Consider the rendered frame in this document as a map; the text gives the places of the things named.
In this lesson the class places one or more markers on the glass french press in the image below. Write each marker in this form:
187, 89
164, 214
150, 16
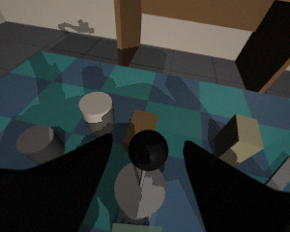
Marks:
140, 187

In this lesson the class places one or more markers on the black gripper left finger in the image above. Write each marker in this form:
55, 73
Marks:
55, 196

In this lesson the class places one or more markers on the dark olive rectangular block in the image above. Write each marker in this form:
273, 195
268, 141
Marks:
239, 140

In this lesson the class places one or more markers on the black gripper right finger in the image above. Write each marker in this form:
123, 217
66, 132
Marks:
231, 201

